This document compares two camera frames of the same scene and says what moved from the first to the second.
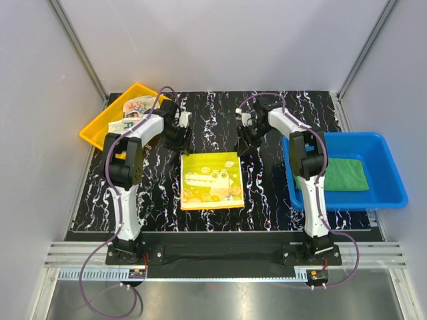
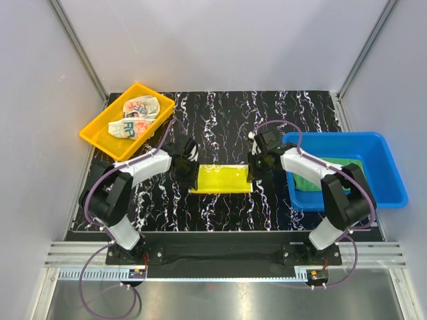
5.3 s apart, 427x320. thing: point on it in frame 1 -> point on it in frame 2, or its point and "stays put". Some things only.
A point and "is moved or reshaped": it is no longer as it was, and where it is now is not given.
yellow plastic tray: x=96 y=132 stays put
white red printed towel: x=133 y=111 stays put
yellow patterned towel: x=211 y=181 is moved or reshaped
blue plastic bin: x=386 y=188 stays put
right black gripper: x=243 y=144 -> x=253 y=175
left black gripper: x=182 y=144 -> x=190 y=181
